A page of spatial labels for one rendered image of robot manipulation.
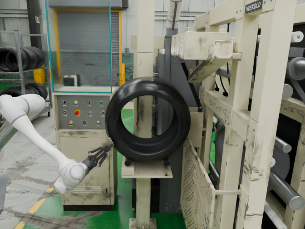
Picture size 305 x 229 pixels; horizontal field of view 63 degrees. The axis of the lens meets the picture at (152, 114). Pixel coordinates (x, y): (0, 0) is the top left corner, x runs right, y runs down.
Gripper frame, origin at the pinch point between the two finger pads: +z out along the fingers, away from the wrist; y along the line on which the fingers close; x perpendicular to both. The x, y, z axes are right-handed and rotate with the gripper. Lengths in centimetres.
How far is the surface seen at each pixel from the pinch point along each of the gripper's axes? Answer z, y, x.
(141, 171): 12.0, 31.4, -1.9
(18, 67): 96, -126, -360
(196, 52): 42, -29, 67
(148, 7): 79, -68, 17
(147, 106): 52, -3, -8
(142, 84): 32.7, -25.5, 24.8
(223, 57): 41, -22, 82
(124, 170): 1.7, 21.6, -3.2
